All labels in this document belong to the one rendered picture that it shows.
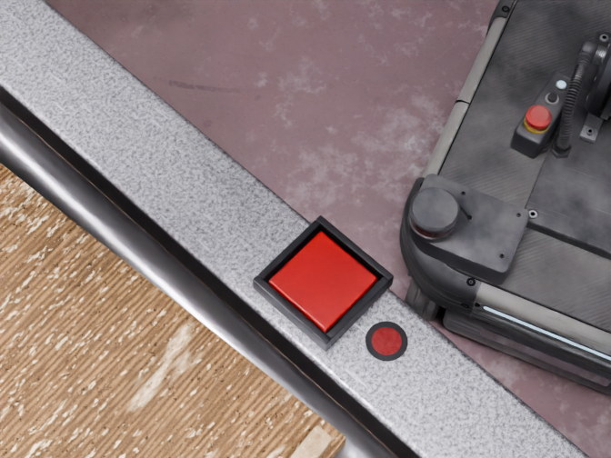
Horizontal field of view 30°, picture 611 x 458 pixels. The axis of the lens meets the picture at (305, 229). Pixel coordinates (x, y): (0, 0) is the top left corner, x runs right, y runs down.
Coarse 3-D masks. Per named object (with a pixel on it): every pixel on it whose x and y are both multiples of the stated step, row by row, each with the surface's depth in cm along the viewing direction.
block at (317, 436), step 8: (312, 432) 78; (320, 432) 77; (304, 440) 77; (312, 440) 77; (320, 440) 77; (328, 440) 77; (296, 448) 77; (304, 448) 77; (312, 448) 77; (320, 448) 77; (328, 448) 79; (296, 456) 77; (304, 456) 77; (312, 456) 77; (320, 456) 78
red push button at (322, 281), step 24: (312, 240) 88; (288, 264) 87; (312, 264) 87; (336, 264) 87; (360, 264) 87; (288, 288) 86; (312, 288) 86; (336, 288) 86; (360, 288) 86; (312, 312) 85; (336, 312) 85
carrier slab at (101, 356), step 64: (0, 192) 88; (0, 256) 86; (64, 256) 86; (0, 320) 84; (64, 320) 84; (128, 320) 84; (192, 320) 84; (0, 384) 82; (64, 384) 82; (128, 384) 82; (192, 384) 82; (256, 384) 82; (0, 448) 79; (64, 448) 80; (128, 448) 80; (192, 448) 80; (256, 448) 80
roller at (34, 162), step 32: (0, 128) 93; (0, 160) 93; (32, 160) 92; (64, 160) 93; (64, 192) 90; (96, 192) 91; (96, 224) 89; (128, 224) 90; (128, 256) 88; (160, 256) 88; (160, 288) 87; (192, 288) 87; (224, 320) 86; (256, 352) 85; (288, 384) 83; (352, 448) 81; (384, 448) 82
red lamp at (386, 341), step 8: (384, 328) 86; (392, 328) 86; (376, 336) 86; (384, 336) 86; (392, 336) 86; (400, 336) 86; (376, 344) 85; (384, 344) 85; (392, 344) 85; (400, 344) 85; (384, 352) 85; (392, 352) 85
